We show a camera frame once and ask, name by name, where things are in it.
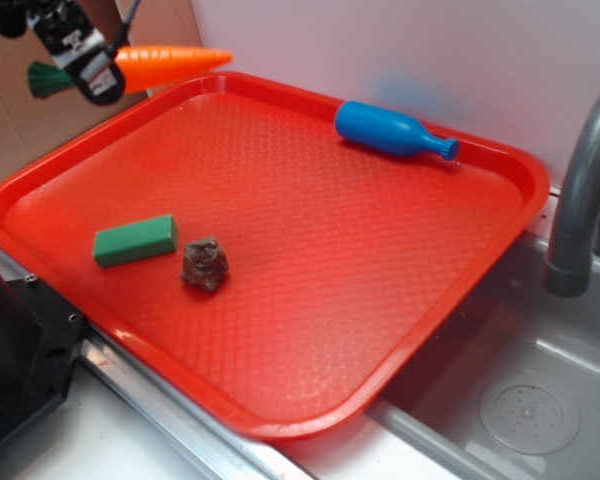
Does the grey sink faucet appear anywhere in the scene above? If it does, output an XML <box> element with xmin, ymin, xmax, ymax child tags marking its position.
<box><xmin>543</xmin><ymin>96</ymin><xmax>600</xmax><ymax>298</ymax></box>

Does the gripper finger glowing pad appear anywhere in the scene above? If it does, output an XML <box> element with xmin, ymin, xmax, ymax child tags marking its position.
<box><xmin>76</xmin><ymin>47</ymin><xmax>126</xmax><ymax>106</ymax></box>

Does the brown rock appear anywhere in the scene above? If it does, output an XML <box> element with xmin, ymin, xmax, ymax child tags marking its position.
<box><xmin>180</xmin><ymin>236</ymin><xmax>229</xmax><ymax>293</ymax></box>

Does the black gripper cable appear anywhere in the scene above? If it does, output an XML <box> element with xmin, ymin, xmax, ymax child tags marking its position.
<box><xmin>108</xmin><ymin>0</ymin><xmax>144</xmax><ymax>54</ymax></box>

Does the brown cardboard panel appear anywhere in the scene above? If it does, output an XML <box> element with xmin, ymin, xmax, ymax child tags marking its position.
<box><xmin>0</xmin><ymin>0</ymin><xmax>201</xmax><ymax>181</ymax></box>

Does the grey toy sink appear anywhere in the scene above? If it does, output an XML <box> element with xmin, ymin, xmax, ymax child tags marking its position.
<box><xmin>281</xmin><ymin>197</ymin><xmax>600</xmax><ymax>479</ymax></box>

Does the blue toy bottle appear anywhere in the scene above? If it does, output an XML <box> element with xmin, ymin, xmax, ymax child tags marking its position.
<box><xmin>334</xmin><ymin>101</ymin><xmax>460</xmax><ymax>161</ymax></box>

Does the red plastic tray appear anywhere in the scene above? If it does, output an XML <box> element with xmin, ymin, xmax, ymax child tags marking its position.
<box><xmin>0</xmin><ymin>73</ymin><xmax>549</xmax><ymax>440</ymax></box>

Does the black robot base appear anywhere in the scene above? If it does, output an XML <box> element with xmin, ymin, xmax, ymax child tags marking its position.
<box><xmin>0</xmin><ymin>275</ymin><xmax>88</xmax><ymax>449</ymax></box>

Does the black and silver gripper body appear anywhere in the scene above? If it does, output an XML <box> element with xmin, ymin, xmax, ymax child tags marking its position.
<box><xmin>0</xmin><ymin>0</ymin><xmax>105</xmax><ymax>69</ymax></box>

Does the orange toy carrot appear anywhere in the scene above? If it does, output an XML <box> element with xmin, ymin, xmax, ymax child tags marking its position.
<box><xmin>27</xmin><ymin>45</ymin><xmax>233</xmax><ymax>98</ymax></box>

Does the green rectangular block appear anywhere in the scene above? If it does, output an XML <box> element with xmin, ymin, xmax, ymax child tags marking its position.
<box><xmin>92</xmin><ymin>214</ymin><xmax>178</xmax><ymax>268</ymax></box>

